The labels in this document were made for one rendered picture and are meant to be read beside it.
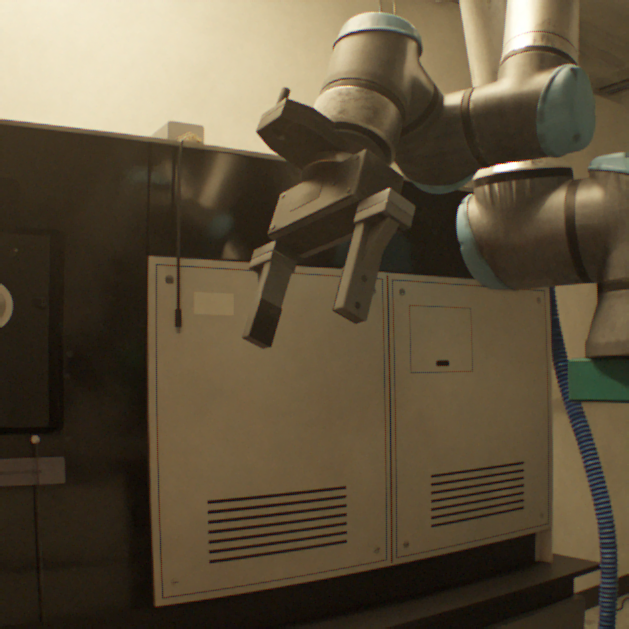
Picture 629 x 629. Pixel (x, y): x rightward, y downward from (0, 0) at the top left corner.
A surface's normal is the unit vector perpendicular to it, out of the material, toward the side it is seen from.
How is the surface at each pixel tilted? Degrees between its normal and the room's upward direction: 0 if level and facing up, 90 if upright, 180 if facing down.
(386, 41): 75
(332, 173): 67
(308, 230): 155
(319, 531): 90
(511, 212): 100
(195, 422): 90
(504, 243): 105
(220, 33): 90
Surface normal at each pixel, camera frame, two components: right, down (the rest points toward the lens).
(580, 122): 0.76, 0.03
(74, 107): 0.54, -0.07
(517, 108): -0.62, -0.01
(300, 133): -0.24, 0.88
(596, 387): -0.88, -0.03
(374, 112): 0.40, -0.29
